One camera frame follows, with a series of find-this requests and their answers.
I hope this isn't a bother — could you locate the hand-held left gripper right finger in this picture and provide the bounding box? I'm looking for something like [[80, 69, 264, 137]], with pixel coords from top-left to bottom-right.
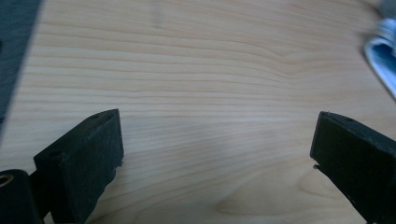
[[309, 111, 396, 224]]

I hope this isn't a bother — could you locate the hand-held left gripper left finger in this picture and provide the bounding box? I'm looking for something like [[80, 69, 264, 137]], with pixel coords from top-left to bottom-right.
[[33, 108, 125, 224]]

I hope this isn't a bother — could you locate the blue striped towel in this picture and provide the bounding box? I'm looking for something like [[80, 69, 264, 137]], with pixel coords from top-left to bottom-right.
[[363, 17, 396, 101]]

